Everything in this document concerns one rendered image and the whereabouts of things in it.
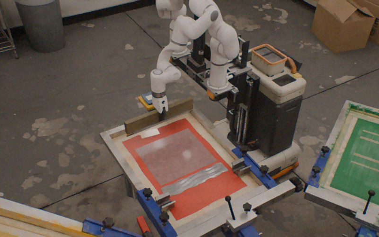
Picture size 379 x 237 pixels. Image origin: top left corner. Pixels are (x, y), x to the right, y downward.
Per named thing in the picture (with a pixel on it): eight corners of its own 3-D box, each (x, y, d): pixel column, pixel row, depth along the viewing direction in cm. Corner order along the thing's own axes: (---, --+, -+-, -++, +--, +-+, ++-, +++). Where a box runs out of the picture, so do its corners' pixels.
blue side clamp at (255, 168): (230, 157, 233) (231, 148, 228) (238, 154, 235) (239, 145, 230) (266, 195, 214) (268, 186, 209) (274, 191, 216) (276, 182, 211)
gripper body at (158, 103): (169, 94, 221) (170, 111, 229) (160, 84, 228) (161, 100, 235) (156, 98, 218) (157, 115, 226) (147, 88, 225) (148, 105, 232)
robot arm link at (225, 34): (204, -17, 213) (230, -3, 202) (220, 39, 242) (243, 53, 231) (183, 0, 210) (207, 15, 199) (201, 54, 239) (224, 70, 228)
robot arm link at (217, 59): (219, 54, 246) (221, 28, 236) (234, 64, 239) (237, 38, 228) (206, 59, 242) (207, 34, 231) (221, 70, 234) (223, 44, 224)
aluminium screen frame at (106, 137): (100, 138, 241) (99, 133, 239) (190, 105, 265) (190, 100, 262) (169, 244, 190) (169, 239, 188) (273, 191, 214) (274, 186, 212)
